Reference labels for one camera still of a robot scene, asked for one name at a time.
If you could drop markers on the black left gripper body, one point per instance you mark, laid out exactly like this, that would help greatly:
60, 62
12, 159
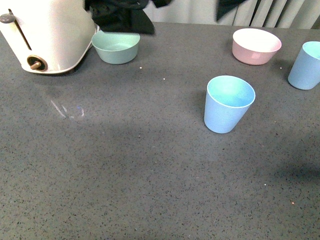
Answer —
120, 16

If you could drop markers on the green bowl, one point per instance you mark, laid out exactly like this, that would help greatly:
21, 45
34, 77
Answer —
116, 48

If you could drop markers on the grey curtain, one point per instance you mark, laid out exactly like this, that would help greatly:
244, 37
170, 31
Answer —
296, 14

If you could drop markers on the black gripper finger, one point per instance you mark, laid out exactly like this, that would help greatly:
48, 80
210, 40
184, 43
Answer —
225, 6

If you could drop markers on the blue cup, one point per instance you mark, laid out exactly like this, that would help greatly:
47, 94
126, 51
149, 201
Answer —
227, 100
305, 72

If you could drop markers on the pink bowl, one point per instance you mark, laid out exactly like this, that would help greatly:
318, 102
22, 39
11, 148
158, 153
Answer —
254, 46

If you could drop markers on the white toaster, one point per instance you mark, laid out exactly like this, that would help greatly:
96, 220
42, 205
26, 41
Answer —
47, 36

